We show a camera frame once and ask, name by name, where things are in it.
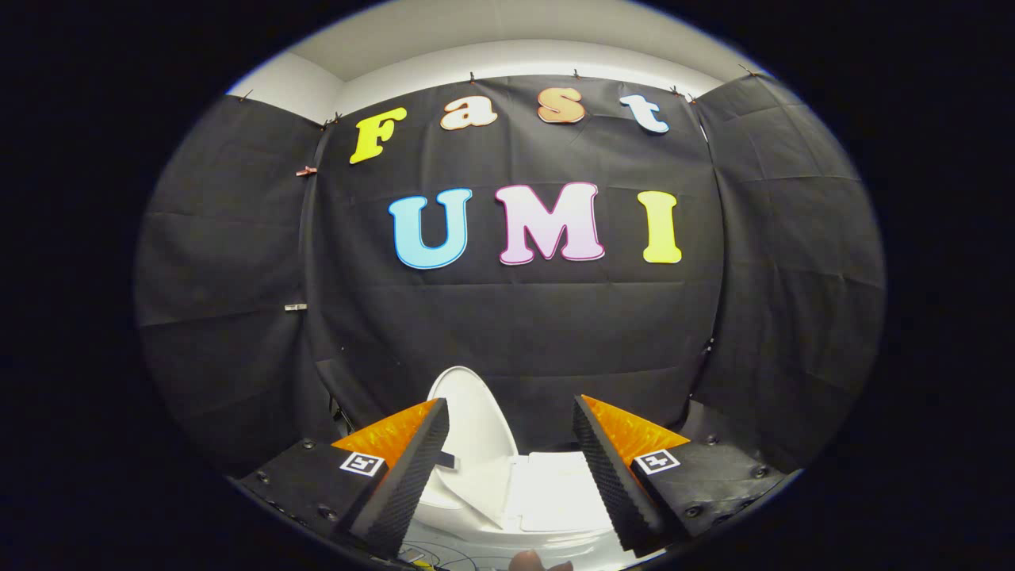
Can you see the white toilet body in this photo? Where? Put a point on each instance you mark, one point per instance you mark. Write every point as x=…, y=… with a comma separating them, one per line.
x=555, y=492

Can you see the black backdrop cloth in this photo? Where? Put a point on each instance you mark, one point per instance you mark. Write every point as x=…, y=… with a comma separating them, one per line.
x=515, y=325

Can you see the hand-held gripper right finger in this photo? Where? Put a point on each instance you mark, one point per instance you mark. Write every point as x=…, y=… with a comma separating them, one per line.
x=614, y=484

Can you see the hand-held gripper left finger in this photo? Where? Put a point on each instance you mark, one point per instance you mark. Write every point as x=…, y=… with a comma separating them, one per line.
x=408, y=484

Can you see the white toilet lid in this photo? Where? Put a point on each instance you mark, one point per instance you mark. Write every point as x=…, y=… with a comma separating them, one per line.
x=472, y=408

